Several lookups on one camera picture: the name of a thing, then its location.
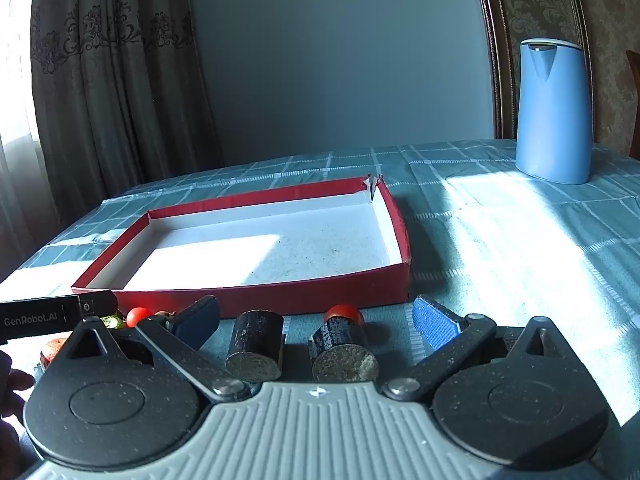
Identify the brown patterned curtain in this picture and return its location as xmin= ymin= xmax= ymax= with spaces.
xmin=30 ymin=0 xmax=222 ymax=202

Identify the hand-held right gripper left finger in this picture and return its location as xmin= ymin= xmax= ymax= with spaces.
xmin=65 ymin=295 xmax=251 ymax=404

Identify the teal checked tablecloth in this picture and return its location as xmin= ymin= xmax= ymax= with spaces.
xmin=0 ymin=140 xmax=640 ymax=480

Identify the rough eggplant piece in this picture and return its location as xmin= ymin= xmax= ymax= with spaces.
xmin=307 ymin=317 xmax=381 ymax=384

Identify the orange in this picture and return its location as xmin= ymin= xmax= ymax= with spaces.
xmin=40 ymin=337 xmax=69 ymax=367

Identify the red cardboard box tray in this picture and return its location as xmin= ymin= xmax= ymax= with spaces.
xmin=71 ymin=174 xmax=412 ymax=320

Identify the notched eggplant piece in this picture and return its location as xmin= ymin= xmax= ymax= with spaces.
xmin=225 ymin=310 xmax=286 ymax=382

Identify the person's left hand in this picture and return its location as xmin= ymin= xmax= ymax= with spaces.
xmin=0 ymin=349 xmax=37 ymax=420

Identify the white sheer curtain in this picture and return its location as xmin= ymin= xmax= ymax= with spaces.
xmin=0 ymin=0 xmax=51 ymax=281

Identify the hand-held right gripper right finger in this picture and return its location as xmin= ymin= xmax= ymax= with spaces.
xmin=382 ymin=295 xmax=557 ymax=404

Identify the dark wooden wall frame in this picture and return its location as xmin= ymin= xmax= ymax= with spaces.
xmin=470 ymin=0 xmax=517 ymax=141

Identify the blue thermos jug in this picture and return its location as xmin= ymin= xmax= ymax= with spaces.
xmin=515 ymin=37 xmax=596 ymax=186

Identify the brown wooden chair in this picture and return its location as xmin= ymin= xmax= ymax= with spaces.
xmin=625 ymin=50 xmax=640 ymax=161

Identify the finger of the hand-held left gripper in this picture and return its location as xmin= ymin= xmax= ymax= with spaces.
xmin=77 ymin=290 xmax=120 ymax=319

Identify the small red tomato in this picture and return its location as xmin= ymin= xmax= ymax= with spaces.
xmin=126 ymin=307 xmax=155 ymax=329

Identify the large red tomato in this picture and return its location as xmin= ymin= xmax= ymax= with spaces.
xmin=324 ymin=304 xmax=366 ymax=326

